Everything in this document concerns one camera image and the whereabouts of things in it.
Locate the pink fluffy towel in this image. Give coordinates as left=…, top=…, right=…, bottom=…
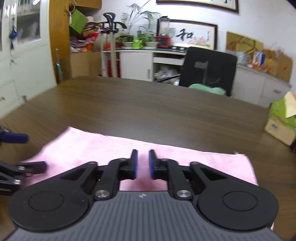
left=25, top=127, right=257, bottom=191

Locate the white tall cupboard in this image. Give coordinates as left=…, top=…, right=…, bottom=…
left=1, top=1, right=56, bottom=117

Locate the green plush cushion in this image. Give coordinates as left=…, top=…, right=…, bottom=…
left=188, top=84, right=226, bottom=95

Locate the black mesh office chair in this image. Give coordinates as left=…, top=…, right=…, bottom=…
left=155, top=46, right=238, bottom=97

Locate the white low cabinet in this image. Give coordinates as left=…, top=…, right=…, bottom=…
left=102, top=47, right=293, bottom=109

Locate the red blender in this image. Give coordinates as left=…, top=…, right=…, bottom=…
left=156, top=16, right=171, bottom=48

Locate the green tissue box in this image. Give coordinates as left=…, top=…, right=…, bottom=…
left=264, top=91, right=295, bottom=146

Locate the green paper bag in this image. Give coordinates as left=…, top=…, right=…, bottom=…
left=69, top=9, right=88, bottom=34

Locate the framed calligraphy with flowers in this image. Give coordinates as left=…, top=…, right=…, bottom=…
left=156, top=19, right=218, bottom=50

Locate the black chair headrest on stand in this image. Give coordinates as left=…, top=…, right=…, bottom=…
left=98, top=13, right=127, bottom=34

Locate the potted green plant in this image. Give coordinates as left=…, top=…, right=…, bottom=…
left=115, top=1, right=161, bottom=47

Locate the gold engraved plaque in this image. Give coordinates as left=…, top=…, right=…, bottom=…
left=226, top=32, right=263, bottom=54

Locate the blue white carton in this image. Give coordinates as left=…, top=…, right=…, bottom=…
left=252, top=51, right=265, bottom=67

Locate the brown cardboard box on cabinet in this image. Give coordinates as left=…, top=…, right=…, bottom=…
left=263, top=50, right=293, bottom=82

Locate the long framed calligraphy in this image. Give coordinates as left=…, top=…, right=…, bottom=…
left=156, top=0, right=239, bottom=14

